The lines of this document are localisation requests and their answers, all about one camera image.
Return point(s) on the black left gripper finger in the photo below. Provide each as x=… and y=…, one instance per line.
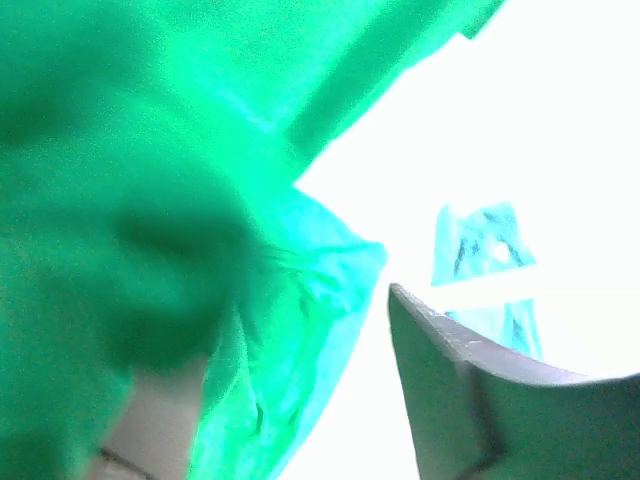
x=478, y=410

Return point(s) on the green t-shirt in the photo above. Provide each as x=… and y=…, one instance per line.
x=152, y=229

